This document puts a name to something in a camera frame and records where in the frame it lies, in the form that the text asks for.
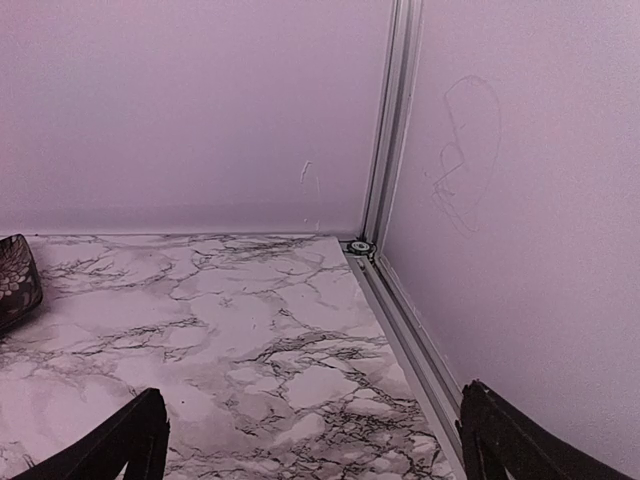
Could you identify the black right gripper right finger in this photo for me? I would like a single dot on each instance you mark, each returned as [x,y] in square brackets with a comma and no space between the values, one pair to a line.
[500,442]

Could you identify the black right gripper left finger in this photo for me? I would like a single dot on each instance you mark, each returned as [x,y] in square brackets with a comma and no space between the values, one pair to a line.
[133,442]

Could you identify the black patterned square plate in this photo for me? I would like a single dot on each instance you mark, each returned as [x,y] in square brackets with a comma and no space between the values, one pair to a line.
[21,289]

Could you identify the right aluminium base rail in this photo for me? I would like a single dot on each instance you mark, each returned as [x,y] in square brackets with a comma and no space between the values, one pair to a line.
[429,378]

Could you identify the right aluminium corner post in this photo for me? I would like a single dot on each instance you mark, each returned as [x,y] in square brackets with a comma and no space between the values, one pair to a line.
[396,97]

